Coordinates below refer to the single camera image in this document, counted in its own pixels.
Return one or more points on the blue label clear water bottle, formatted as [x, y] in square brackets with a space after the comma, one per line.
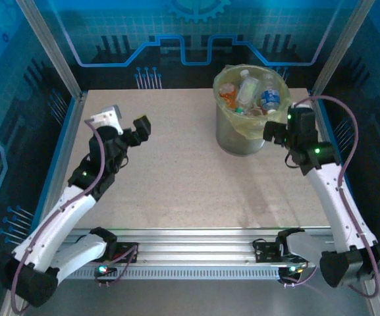
[270, 98]

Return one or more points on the green label clear bottle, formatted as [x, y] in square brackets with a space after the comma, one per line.
[248, 89]

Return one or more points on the orange printed plastic bottle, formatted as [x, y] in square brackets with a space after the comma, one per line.
[226, 91]

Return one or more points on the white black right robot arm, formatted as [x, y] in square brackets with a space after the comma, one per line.
[331, 197]

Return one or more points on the yellow plastic bin liner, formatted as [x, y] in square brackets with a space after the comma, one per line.
[252, 126]

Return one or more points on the grey metal bin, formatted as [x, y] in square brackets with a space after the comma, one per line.
[239, 138]

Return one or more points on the small LED circuit board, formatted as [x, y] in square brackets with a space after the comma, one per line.
[293, 269]
[103, 268]

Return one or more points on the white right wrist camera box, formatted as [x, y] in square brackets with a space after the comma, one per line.
[300, 105]

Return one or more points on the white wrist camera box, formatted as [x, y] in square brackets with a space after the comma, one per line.
[109, 113]
[300, 105]

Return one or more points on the aluminium side frame rail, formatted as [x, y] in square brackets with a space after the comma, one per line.
[80, 105]
[314, 105]

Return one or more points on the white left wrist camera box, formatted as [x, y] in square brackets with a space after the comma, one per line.
[109, 113]

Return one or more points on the aluminium frame post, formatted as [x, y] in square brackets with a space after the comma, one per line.
[49, 46]
[341, 46]

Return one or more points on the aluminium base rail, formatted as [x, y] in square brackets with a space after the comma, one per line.
[193, 243]

